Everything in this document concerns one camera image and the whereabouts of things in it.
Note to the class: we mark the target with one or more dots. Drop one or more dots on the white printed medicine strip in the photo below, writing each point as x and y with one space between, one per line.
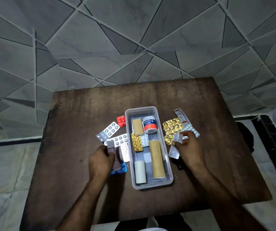
125 153

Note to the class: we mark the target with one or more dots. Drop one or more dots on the white bandage roll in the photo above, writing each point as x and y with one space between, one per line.
140 172

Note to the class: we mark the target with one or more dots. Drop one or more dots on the red blister pack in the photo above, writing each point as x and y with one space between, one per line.
121 121

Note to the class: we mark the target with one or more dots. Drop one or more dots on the person's right hand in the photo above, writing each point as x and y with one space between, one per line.
191 151

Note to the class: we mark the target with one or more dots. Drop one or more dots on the blue blister pack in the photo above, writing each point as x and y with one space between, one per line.
122 169

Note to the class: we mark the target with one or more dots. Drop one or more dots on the white red-edged medicine strip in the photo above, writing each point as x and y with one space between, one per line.
182 116

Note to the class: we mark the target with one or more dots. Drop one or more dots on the long tan bandage roll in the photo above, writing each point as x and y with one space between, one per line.
156 159

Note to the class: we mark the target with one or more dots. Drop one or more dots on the person's right fingers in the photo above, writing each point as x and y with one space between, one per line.
180 145

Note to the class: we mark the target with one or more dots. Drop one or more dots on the person's dark clothing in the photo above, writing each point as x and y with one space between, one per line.
176 223

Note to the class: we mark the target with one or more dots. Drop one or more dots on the person's left forearm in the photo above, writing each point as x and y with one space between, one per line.
80 204

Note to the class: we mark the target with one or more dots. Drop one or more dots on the clear plastic container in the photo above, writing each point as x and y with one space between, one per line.
150 182

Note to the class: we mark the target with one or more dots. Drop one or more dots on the person's right forearm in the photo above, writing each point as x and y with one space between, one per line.
224 199

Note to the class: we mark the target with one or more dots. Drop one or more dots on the gold blister pack orange pills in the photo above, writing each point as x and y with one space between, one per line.
136 142

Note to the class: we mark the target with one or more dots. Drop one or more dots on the silver blister pack white pills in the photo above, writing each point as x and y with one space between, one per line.
193 129

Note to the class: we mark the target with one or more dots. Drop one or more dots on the short tan bandage roll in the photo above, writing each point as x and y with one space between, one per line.
137 127

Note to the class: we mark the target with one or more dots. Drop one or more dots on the white sachet strip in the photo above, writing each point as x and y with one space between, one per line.
174 152

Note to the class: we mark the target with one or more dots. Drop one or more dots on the white orange adhesive tape roll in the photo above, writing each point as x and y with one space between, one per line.
150 125

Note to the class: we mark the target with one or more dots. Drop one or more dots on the grey sachet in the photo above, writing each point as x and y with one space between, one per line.
147 158

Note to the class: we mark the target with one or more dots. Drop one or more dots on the small silver blister pack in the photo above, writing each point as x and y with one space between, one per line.
145 140

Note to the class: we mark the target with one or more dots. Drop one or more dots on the crinkled gold foil pill pack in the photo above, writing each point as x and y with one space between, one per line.
172 127

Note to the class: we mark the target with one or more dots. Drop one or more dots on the person's left fingers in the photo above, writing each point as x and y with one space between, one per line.
110 155

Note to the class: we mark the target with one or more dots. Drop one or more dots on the person's left hand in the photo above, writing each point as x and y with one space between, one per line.
99 163

